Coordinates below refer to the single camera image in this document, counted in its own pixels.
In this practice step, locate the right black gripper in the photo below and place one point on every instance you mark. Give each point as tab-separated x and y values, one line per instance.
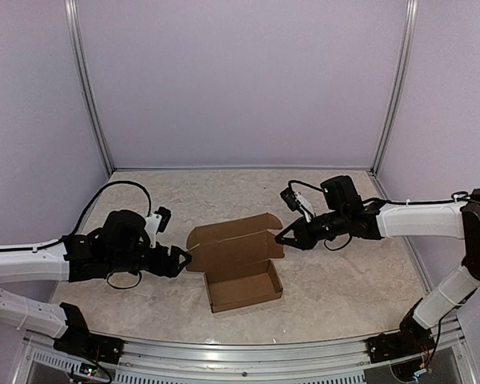
304	238

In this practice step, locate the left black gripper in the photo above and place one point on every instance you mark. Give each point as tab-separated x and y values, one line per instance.
171	269

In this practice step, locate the brown cardboard box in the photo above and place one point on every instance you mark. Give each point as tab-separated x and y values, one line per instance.
236	259

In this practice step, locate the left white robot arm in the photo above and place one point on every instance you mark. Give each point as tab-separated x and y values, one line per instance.
68	259

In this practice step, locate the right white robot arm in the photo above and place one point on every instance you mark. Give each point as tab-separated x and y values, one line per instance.
456	218

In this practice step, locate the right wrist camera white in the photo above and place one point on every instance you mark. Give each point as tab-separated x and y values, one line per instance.
296	202

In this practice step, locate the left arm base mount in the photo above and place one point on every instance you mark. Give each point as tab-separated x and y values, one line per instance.
93	347

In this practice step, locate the front aluminium frame rail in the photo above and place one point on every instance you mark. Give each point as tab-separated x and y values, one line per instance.
344	360

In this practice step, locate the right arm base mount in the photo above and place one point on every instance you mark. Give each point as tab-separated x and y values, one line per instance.
400	344

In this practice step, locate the right aluminium frame post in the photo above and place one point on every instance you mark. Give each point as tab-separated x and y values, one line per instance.
398	85

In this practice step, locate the aluminium frame post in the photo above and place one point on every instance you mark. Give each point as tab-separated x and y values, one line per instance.
76	41
398	85

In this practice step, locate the left aluminium frame post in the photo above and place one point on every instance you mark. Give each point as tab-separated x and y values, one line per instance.
76	41

